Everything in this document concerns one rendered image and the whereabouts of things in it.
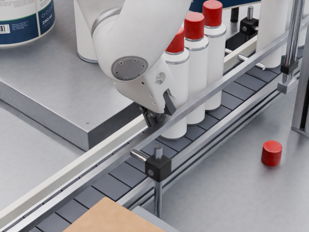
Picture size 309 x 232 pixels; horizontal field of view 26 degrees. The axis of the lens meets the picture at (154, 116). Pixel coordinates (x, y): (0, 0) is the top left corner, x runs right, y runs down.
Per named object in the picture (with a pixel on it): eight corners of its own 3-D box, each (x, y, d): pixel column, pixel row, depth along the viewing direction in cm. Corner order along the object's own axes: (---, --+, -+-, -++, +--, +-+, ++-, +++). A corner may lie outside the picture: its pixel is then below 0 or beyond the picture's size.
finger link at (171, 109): (185, 108, 101) (168, 112, 106) (151, 72, 100) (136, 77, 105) (180, 113, 101) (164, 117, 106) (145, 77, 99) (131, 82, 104)
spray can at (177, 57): (171, 118, 119) (173, 17, 107) (192, 131, 117) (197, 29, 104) (151, 131, 117) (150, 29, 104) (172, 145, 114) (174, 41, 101)
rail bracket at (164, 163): (137, 203, 110) (135, 124, 100) (171, 225, 106) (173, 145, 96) (123, 214, 108) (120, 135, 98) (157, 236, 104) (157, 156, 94)
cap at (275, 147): (263, 166, 117) (265, 152, 115) (259, 153, 119) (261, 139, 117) (282, 165, 117) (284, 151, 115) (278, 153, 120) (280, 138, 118)
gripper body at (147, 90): (172, 44, 96) (186, 92, 105) (120, 20, 101) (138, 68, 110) (139, 80, 93) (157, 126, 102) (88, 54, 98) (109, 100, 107)
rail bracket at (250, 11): (244, 50, 147) (248, 2, 139) (268, 61, 143) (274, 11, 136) (235, 57, 145) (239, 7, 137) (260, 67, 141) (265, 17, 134)
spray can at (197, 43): (187, 105, 123) (191, 5, 110) (210, 116, 120) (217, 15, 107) (169, 118, 119) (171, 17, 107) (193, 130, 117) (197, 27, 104)
